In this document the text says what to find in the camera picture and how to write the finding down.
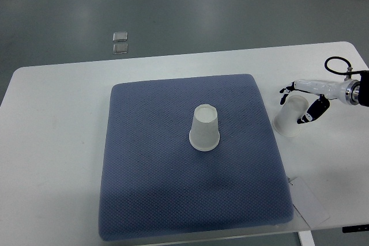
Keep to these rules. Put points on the white paper cup on cushion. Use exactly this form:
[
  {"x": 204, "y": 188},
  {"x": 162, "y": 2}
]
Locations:
[{"x": 204, "y": 133}]

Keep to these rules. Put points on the white paper cup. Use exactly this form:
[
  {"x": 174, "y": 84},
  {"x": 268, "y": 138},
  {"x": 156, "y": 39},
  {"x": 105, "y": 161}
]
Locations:
[
  {"x": 285, "y": 122},
  {"x": 204, "y": 133}
]

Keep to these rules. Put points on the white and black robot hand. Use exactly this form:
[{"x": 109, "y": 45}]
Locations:
[{"x": 318, "y": 107}]

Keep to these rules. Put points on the black table control panel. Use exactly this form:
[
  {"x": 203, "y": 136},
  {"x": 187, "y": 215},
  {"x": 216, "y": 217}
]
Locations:
[{"x": 356, "y": 228}]

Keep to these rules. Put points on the white table leg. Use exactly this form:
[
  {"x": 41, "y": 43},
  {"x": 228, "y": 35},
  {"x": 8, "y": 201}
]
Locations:
[{"x": 306, "y": 238}]

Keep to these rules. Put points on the upper floor socket plate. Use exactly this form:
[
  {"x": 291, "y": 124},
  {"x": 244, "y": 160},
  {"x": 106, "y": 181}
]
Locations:
[{"x": 120, "y": 36}]

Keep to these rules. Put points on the blue textured cushion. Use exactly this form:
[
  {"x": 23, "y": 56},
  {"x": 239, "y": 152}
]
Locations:
[{"x": 155, "y": 183}]

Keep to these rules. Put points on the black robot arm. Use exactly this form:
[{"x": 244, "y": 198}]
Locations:
[{"x": 354, "y": 89}]

